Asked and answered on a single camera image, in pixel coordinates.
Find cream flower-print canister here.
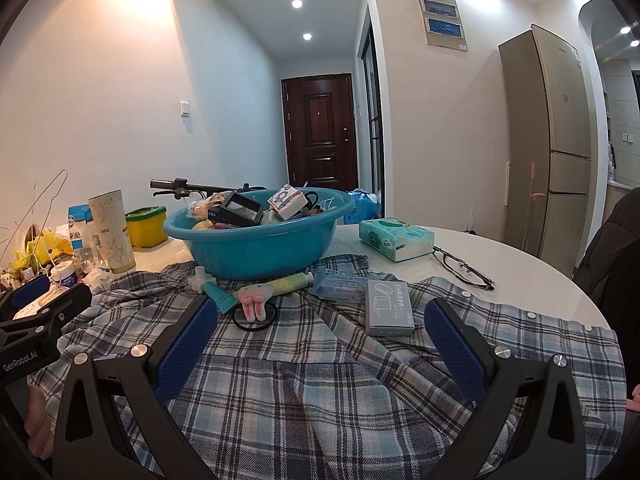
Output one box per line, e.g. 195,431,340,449
89,190,137,274

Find pink bunny hair tie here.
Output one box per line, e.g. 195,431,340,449
231,282,279,332

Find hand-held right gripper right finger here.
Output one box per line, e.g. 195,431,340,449
424,297,586,480

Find peach puff in plastic bag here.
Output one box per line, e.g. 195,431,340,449
185,195,233,221

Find blue plastic basin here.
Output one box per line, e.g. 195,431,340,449
162,187,356,281

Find brown entrance door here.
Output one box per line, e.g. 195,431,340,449
281,73,360,192

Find black-framed eyeglasses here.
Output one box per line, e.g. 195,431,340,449
432,246,497,292

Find dark jacket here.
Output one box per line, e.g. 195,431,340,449
572,195,640,351

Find white jar with blue label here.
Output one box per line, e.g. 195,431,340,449
51,262,80,288

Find black scooter handlebar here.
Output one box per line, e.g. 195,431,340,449
150,178,268,200

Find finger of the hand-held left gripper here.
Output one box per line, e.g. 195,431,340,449
0,275,55,312
0,284,94,341

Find light green tube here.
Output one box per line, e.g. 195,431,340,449
267,270,315,295

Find white plastic knob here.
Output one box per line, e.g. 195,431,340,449
189,266,217,292

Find black box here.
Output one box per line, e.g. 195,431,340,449
220,191,265,227

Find yellow bin with green lid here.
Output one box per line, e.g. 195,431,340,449
125,206,167,248

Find grey wall panel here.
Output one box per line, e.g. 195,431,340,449
416,0,470,52

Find black-framed glass door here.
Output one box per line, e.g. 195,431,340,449
359,5,386,196

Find plaid shirt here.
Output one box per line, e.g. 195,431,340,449
27,254,628,480

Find pink and white wipes pack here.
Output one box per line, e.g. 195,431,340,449
267,183,308,221

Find teal tube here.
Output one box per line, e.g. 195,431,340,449
202,280,241,313

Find small grey box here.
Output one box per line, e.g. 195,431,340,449
365,278,416,337

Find blue and white carton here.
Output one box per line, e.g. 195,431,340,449
67,204,101,266

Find yellow plastic bag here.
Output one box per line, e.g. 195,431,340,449
12,227,75,273

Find person's left hand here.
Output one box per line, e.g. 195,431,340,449
24,382,55,458

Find green tissue pack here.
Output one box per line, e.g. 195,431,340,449
358,216,435,262

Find beige refrigerator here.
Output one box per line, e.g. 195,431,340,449
497,24,593,278

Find blue plastic bag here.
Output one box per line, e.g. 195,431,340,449
345,188,382,223

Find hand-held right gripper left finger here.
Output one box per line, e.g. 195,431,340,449
52,294,221,480

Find white round desktop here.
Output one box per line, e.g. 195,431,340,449
107,225,623,333

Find light blue packet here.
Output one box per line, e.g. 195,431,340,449
308,267,408,306

